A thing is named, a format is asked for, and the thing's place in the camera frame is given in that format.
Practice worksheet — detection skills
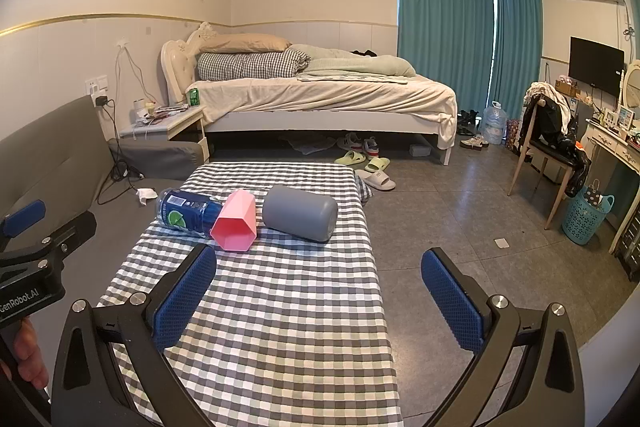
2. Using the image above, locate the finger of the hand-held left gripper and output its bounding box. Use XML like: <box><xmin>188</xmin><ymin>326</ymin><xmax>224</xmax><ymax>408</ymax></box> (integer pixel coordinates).
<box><xmin>0</xmin><ymin>211</ymin><xmax>98</xmax><ymax>275</ymax></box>
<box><xmin>0</xmin><ymin>199</ymin><xmax>47</xmax><ymax>240</ymax></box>

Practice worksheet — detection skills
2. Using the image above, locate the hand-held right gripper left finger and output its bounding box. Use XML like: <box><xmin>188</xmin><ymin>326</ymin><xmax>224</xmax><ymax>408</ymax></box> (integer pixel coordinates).
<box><xmin>51</xmin><ymin>243</ymin><xmax>221</xmax><ymax>427</ymax></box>

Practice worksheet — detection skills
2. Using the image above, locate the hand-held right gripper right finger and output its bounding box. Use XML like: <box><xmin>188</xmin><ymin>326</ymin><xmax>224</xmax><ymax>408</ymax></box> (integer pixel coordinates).
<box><xmin>420</xmin><ymin>248</ymin><xmax>588</xmax><ymax>427</ymax></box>

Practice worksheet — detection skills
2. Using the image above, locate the grey cup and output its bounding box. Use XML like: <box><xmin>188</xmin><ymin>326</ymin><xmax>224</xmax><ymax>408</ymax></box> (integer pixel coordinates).
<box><xmin>262</xmin><ymin>184</ymin><xmax>339</xmax><ymax>243</ymax></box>

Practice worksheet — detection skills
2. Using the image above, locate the pink hexagonal cup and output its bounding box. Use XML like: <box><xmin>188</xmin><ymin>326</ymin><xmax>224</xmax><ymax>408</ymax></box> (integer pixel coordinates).
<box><xmin>210</xmin><ymin>188</ymin><xmax>260</xmax><ymax>253</ymax></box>

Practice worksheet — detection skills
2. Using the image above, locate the person's left hand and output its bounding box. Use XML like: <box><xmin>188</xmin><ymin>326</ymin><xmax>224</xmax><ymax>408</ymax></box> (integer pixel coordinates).
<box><xmin>0</xmin><ymin>314</ymin><xmax>52</xmax><ymax>390</ymax></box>

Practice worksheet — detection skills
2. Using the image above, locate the grey sofa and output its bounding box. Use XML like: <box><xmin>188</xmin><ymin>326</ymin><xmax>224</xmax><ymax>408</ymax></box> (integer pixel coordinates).
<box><xmin>0</xmin><ymin>95</ymin><xmax>211</xmax><ymax>258</ymax></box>

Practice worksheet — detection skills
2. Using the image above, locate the blue plastic water bottle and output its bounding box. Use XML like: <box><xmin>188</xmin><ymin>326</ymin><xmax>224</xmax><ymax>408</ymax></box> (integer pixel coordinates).
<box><xmin>155</xmin><ymin>188</ymin><xmax>224</xmax><ymax>240</ymax></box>

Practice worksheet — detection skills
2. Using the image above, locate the grey cushion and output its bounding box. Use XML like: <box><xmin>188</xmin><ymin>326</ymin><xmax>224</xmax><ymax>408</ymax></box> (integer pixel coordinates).
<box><xmin>117</xmin><ymin>137</ymin><xmax>206</xmax><ymax>180</ymax></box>

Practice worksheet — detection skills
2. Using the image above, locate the checkered tablecloth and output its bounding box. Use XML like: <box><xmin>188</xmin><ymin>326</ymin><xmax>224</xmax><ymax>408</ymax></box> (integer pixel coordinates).
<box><xmin>95</xmin><ymin>162</ymin><xmax>407</xmax><ymax>427</ymax></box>

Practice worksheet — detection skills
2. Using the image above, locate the white slipper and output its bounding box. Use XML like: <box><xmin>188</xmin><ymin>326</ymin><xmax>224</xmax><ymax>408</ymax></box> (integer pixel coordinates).
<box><xmin>355</xmin><ymin>169</ymin><xmax>396</xmax><ymax>192</ymax></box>

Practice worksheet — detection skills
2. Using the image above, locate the white bedside table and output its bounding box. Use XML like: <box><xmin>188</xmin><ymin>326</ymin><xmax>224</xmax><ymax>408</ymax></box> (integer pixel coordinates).
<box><xmin>119</xmin><ymin>103</ymin><xmax>210</xmax><ymax>158</ymax></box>

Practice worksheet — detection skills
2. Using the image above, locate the blue laundry basket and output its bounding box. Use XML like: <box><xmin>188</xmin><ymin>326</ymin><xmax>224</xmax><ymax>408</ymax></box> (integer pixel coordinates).
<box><xmin>561</xmin><ymin>185</ymin><xmax>615</xmax><ymax>248</ymax></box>

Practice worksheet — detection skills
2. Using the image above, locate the white sneaker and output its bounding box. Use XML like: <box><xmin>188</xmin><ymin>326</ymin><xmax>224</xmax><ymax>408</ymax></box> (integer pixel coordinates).
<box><xmin>459</xmin><ymin>134</ymin><xmax>490</xmax><ymax>152</ymax></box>

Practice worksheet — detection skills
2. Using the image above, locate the wooden chair with black seat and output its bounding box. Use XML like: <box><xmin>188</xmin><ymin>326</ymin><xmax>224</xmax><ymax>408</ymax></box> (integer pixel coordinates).
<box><xmin>507</xmin><ymin>82</ymin><xmax>592</xmax><ymax>231</ymax></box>

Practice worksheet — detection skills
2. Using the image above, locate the large water jug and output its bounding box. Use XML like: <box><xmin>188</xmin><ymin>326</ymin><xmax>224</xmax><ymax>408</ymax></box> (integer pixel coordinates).
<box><xmin>482</xmin><ymin>101</ymin><xmax>506</xmax><ymax>146</ymax></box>

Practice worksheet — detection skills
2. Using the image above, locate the black jacket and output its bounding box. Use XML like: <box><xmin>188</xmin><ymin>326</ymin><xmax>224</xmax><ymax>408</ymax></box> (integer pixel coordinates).
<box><xmin>519</xmin><ymin>89</ymin><xmax>592</xmax><ymax>198</ymax></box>

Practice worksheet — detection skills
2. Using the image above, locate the white dressing table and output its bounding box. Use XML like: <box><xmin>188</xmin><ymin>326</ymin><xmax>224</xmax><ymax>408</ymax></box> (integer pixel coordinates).
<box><xmin>584</xmin><ymin>107</ymin><xmax>640</xmax><ymax>254</ymax></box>

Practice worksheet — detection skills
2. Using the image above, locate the white bed with cream sheet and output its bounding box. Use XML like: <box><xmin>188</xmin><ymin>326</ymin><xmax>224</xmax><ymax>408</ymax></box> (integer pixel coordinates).
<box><xmin>160</xmin><ymin>21</ymin><xmax>459</xmax><ymax>166</ymax></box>

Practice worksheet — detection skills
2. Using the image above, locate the checkered folded quilt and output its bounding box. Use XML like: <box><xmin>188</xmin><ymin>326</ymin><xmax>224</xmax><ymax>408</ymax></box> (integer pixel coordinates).
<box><xmin>196</xmin><ymin>48</ymin><xmax>312</xmax><ymax>82</ymax></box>

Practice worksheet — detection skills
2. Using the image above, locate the light green blanket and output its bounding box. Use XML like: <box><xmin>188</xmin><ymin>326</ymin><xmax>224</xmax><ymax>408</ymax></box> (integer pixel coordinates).
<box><xmin>287</xmin><ymin>43</ymin><xmax>417</xmax><ymax>86</ymax></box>

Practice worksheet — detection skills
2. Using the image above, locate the tan pillow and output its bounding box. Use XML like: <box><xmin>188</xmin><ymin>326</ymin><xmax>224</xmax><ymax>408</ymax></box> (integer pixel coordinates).
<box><xmin>200</xmin><ymin>33</ymin><xmax>293</xmax><ymax>56</ymax></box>

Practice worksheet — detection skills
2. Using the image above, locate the narrow teal curtain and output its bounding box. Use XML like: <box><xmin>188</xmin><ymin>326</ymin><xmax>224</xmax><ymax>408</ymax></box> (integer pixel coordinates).
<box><xmin>492</xmin><ymin>0</ymin><xmax>542</xmax><ymax>108</ymax></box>

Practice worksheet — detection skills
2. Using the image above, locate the wide teal curtain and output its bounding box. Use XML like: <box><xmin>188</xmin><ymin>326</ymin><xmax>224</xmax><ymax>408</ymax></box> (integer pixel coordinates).
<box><xmin>397</xmin><ymin>0</ymin><xmax>497</xmax><ymax>108</ymax></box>

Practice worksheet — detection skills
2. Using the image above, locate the black television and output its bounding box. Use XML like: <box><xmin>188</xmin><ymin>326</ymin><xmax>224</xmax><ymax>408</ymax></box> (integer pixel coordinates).
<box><xmin>569</xmin><ymin>36</ymin><xmax>626</xmax><ymax>98</ymax></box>

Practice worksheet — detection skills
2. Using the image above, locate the oval mirror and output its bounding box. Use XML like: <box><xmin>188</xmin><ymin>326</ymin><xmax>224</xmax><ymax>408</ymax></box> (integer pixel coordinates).
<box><xmin>622</xmin><ymin>59</ymin><xmax>640</xmax><ymax>110</ymax></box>

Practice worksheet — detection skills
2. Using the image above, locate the black power cable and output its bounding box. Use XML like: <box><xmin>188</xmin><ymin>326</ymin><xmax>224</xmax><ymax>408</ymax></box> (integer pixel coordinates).
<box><xmin>96</xmin><ymin>99</ymin><xmax>147</xmax><ymax>206</ymax></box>

